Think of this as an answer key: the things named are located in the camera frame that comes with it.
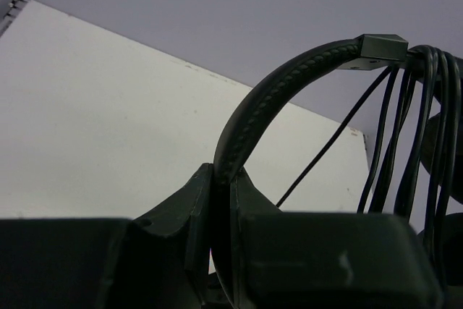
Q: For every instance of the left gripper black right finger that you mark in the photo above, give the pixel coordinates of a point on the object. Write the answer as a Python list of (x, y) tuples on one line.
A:
[(324, 260)]

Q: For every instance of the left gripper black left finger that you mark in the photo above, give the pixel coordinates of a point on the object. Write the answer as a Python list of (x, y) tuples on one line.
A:
[(159, 260)]

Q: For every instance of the black headphones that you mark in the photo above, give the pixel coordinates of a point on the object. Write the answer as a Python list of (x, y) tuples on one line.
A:
[(434, 167)]

